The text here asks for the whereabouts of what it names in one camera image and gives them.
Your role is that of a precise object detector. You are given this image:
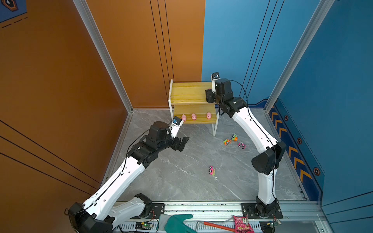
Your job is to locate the pink green toy car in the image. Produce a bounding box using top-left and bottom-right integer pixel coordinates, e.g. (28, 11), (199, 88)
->
(208, 166), (215, 176)

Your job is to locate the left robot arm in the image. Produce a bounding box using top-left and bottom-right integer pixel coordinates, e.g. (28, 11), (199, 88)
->
(65, 116), (189, 233)

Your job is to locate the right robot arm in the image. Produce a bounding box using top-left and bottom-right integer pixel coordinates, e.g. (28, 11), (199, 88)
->
(206, 72), (286, 219)

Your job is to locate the yellow wooden two-tier shelf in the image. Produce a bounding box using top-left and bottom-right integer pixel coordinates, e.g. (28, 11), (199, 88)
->
(168, 80), (219, 136)

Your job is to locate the green orange toy truck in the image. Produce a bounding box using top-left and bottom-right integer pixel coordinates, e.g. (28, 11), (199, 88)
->
(223, 139), (232, 146)

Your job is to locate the pink grey toy truck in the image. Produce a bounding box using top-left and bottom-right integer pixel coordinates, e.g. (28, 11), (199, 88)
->
(238, 142), (246, 149)

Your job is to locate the green rubber glove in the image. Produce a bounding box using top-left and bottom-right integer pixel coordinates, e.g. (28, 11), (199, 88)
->
(158, 214), (197, 233)

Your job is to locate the green circuit board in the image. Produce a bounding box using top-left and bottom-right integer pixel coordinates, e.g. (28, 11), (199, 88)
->
(135, 222), (154, 231)

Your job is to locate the pink snack bag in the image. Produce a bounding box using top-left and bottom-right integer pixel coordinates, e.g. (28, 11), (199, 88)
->
(233, 216), (254, 233)

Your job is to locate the small board right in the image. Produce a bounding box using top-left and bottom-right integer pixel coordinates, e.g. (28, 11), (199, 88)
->
(267, 219), (282, 228)

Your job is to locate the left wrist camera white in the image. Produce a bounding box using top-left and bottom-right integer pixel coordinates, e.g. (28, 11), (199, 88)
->
(170, 116), (184, 139)

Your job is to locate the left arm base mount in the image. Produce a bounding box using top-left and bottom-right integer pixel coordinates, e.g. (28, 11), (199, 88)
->
(126, 203), (165, 219)

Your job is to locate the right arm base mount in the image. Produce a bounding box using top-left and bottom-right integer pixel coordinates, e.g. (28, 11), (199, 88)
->
(241, 201), (283, 219)

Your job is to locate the red handled tool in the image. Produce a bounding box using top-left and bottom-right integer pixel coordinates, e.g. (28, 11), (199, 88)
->
(195, 221), (236, 233)

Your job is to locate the aluminium rail frame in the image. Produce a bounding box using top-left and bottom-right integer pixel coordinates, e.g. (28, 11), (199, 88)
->
(115, 201), (333, 233)

